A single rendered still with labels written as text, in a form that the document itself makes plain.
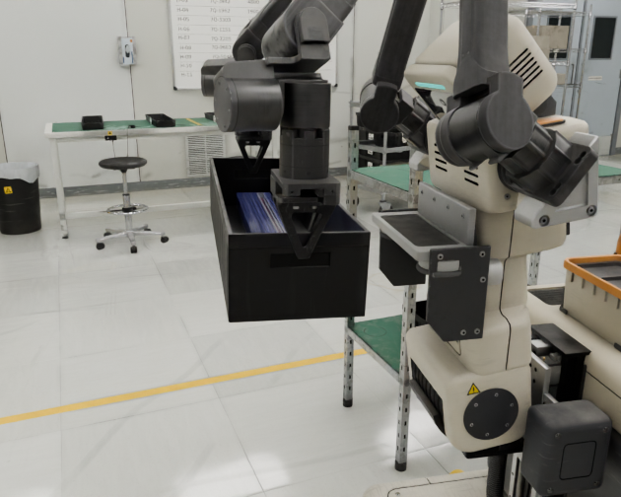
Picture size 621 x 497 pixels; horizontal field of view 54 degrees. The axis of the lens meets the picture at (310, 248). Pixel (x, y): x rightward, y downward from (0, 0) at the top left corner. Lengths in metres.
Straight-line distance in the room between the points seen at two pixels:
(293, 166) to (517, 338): 0.57
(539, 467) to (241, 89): 0.81
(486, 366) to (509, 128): 0.46
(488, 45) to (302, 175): 0.31
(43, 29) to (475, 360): 5.68
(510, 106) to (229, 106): 0.35
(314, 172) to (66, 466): 1.81
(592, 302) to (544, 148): 0.52
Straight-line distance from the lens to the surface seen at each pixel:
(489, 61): 0.84
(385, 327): 2.32
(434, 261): 0.96
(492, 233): 1.04
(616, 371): 1.21
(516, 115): 0.80
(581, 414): 1.15
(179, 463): 2.24
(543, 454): 1.14
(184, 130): 4.88
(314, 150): 0.67
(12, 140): 6.41
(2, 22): 6.37
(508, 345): 1.10
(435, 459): 2.26
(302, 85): 0.67
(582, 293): 1.33
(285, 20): 0.68
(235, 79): 0.65
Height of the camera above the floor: 1.33
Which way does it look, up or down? 18 degrees down
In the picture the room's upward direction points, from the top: straight up
